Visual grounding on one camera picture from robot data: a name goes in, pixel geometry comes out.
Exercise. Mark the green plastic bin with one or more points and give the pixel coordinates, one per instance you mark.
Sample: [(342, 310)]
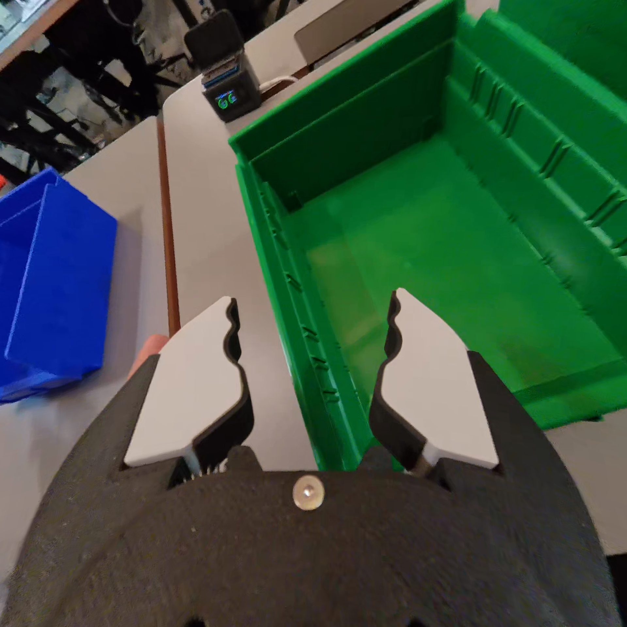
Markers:
[(416, 235), (578, 39)]

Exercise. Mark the dark flat pad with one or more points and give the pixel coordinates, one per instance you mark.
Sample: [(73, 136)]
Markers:
[(343, 24)]

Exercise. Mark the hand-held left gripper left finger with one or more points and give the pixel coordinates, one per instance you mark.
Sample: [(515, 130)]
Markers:
[(191, 382)]

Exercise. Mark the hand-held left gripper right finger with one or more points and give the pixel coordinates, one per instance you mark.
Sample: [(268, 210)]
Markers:
[(436, 387)]

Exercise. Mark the black battery charger box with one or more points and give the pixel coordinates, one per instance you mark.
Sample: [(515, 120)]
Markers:
[(230, 98)]

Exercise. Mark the blue plastic bin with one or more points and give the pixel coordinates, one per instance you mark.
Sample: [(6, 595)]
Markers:
[(59, 274)]

